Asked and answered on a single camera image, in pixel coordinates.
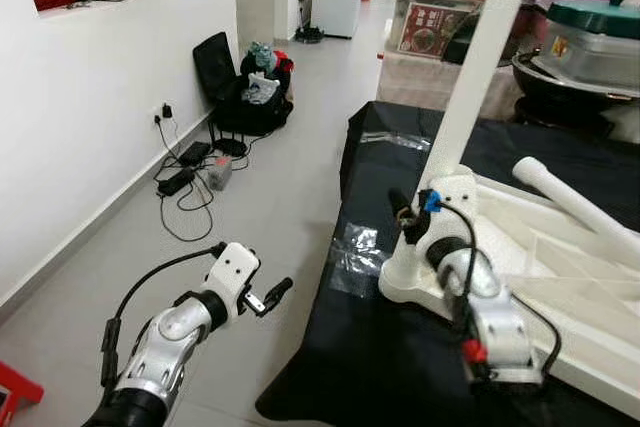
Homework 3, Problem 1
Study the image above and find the open black suitcase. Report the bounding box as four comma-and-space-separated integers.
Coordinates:
192, 32, 296, 138

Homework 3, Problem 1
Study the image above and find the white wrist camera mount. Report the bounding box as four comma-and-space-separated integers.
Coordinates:
205, 242, 261, 323
415, 172, 481, 248

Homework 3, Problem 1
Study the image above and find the flat clear plastic strip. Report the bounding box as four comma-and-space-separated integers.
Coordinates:
385, 130, 431, 148

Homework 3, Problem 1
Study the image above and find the black wok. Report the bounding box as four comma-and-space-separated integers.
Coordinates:
512, 52, 640, 128

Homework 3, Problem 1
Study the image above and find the black power strip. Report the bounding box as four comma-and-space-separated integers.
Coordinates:
157, 167, 196, 198

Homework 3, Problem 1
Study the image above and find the black cloth cover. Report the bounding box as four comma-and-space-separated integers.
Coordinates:
255, 100, 640, 427

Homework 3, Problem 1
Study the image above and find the black mop head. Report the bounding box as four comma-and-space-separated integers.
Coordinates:
295, 25, 324, 44

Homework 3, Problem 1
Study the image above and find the clear plastic storage box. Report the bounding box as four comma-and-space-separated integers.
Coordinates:
540, 22, 640, 88

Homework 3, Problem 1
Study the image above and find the red plastic stool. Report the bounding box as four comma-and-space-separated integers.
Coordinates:
0, 359, 46, 427

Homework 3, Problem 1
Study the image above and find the grey charger with red label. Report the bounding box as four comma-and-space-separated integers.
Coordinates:
205, 155, 233, 191

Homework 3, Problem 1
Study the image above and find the flat black router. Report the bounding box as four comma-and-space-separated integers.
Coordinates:
212, 137, 249, 158

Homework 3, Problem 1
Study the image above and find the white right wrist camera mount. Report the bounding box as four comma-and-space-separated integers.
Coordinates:
415, 172, 481, 248

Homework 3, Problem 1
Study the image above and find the white plastic bag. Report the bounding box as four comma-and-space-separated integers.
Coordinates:
243, 72, 281, 105

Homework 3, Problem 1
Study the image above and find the white plastic table top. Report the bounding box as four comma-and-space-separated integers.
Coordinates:
378, 162, 640, 418

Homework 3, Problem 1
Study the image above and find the red cable tag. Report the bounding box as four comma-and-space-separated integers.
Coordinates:
462, 339, 488, 363

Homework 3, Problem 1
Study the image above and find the black power adapter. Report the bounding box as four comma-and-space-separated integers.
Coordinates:
178, 141, 213, 166

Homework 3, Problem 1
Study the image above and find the wall socket with black plugs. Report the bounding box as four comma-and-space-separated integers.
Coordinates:
153, 102, 176, 126

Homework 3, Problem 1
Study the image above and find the teal plush toy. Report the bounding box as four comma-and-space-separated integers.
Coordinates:
248, 42, 276, 73

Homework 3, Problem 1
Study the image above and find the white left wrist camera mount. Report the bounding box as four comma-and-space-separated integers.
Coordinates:
205, 242, 261, 323

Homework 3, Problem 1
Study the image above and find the beige cloth covered table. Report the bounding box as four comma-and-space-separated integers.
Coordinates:
378, 47, 526, 120

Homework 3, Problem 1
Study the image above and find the grey floor cable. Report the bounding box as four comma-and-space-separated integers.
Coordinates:
155, 117, 251, 243

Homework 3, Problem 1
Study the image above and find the green pot lid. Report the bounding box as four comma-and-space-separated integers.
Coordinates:
545, 0, 640, 40

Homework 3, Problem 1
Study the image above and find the white plastic table leg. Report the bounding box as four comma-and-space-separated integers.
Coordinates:
512, 155, 640, 258
378, 0, 526, 310

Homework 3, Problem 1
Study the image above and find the crumpled clear plastic bag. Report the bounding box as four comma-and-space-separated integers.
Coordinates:
330, 222, 386, 298

